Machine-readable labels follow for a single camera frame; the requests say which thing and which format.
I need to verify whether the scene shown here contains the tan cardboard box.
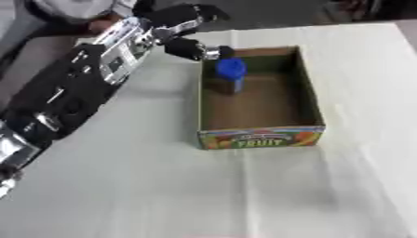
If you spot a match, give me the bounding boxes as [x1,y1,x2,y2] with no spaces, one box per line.
[195,45,328,151]

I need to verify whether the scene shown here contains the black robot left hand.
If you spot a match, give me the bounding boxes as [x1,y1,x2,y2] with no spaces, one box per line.
[130,3,238,62]

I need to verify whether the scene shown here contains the person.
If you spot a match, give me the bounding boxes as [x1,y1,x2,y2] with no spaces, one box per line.
[0,0,143,60]

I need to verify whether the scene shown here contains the brown jar with blue lid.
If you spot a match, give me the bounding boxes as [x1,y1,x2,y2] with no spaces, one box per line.
[213,57,249,96]

